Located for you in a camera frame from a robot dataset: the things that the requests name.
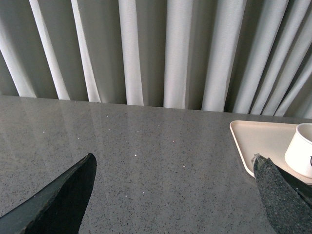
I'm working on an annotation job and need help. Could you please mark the cream rectangular tray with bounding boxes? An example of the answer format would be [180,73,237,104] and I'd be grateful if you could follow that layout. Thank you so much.
[230,120,312,185]

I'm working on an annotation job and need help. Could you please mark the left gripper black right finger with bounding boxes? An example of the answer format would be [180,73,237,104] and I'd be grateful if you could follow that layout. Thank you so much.
[252,154,312,234]

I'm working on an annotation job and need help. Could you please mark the white pleated curtain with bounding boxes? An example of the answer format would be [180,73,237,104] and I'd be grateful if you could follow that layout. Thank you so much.
[0,0,312,118]

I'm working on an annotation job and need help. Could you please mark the white smiley mug black handle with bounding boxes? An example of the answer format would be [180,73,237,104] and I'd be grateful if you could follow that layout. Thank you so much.
[285,123,312,178]

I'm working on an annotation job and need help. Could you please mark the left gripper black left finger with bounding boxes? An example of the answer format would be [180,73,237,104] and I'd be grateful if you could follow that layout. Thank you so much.
[0,153,97,234]

